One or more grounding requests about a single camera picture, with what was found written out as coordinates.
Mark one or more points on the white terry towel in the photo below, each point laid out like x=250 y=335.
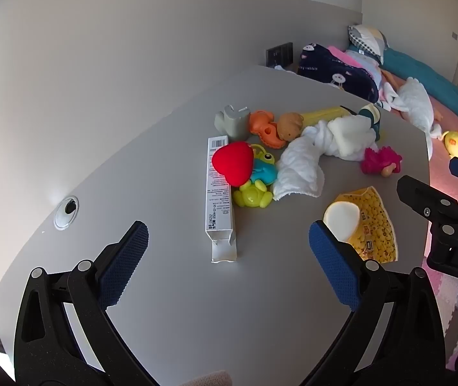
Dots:
x=301 y=169

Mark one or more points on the orange cloth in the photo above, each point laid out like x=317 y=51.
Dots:
x=393 y=79

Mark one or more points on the red heart plush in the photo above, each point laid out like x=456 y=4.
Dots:
x=233 y=163

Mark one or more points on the yellow long packet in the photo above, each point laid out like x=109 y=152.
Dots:
x=323 y=114

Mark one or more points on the lime frog toy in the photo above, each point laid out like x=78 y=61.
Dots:
x=253 y=196

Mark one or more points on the green frog toy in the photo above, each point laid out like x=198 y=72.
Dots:
x=265 y=155

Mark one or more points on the checkered pillow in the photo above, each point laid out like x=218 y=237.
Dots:
x=367 y=40

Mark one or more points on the brown bear plush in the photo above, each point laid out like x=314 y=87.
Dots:
x=291 y=124

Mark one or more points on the pink plastic toy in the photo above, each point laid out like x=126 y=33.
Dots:
x=377 y=159

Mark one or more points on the navy printed blanket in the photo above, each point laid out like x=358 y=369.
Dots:
x=337 y=74

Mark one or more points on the orange plastic toy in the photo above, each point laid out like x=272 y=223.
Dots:
x=263 y=126

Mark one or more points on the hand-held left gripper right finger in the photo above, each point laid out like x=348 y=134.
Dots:
x=331 y=261

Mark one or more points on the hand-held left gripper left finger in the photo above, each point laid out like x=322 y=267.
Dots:
x=126 y=261

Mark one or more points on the yellow snack bag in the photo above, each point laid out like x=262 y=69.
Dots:
x=375 y=229

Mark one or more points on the pink cloth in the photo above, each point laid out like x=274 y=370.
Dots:
x=343 y=54

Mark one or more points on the black wall switch panel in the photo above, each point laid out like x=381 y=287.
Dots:
x=279 y=54

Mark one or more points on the white long carton box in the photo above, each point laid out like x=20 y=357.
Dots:
x=217 y=205

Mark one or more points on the white cloth on bed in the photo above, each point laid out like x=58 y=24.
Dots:
x=413 y=102

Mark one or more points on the pink bed sheet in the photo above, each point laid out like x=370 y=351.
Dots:
x=441 y=173

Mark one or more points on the yellow duck toy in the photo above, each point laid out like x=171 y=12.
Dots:
x=456 y=142

